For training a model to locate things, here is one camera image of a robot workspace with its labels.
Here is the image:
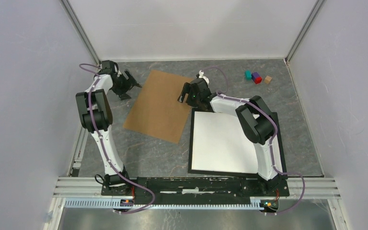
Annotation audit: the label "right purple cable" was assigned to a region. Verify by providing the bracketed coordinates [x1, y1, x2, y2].
[201, 65, 306, 216]

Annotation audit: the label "brown backing board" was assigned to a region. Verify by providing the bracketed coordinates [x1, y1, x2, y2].
[123, 70, 192, 144]

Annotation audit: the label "aluminium frame rails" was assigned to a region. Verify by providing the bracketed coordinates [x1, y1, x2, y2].
[44, 0, 344, 230]

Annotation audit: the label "purple cube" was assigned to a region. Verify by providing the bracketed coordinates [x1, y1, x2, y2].
[252, 72, 261, 81]

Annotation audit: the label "red cube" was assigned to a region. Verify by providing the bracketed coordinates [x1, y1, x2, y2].
[254, 77, 262, 84]

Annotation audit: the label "cat photo print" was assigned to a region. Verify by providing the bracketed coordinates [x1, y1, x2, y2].
[191, 111, 278, 174]

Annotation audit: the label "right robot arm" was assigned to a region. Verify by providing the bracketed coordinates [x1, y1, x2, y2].
[177, 78, 285, 196]

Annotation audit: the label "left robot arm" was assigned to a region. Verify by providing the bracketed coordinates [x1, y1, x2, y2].
[76, 60, 141, 195]

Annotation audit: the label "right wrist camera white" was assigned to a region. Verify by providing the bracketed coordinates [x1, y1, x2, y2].
[196, 70, 210, 85]

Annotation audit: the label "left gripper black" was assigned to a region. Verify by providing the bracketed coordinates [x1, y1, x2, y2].
[112, 70, 141, 101]

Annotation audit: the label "teal cube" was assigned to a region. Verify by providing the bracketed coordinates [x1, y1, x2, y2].
[244, 70, 253, 80]

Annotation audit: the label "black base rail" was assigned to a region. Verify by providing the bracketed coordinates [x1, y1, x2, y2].
[101, 175, 290, 205]

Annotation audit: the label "black picture frame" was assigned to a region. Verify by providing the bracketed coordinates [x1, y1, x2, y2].
[187, 108, 288, 178]

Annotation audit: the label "tan wooden cube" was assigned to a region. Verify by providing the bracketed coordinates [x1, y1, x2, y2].
[264, 75, 272, 84]

